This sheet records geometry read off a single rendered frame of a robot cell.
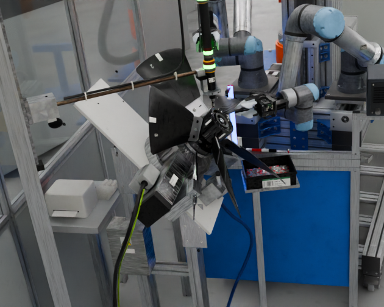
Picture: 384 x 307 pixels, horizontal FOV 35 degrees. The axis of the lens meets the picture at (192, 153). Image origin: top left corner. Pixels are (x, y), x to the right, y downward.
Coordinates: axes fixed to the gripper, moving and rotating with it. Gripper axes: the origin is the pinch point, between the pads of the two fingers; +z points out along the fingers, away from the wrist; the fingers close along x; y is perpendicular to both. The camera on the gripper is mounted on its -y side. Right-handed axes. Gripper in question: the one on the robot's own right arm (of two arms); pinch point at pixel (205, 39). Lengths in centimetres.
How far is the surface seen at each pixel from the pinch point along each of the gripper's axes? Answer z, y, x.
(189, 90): 0.0, 18.8, 8.1
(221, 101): -19.9, 32.0, -2.6
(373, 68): -27, 26, -65
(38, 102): 28, 8, 56
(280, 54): -390, 131, -49
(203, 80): 1.6, 14.6, 2.3
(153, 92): 26.7, 8.9, 17.2
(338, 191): -29, 84, -51
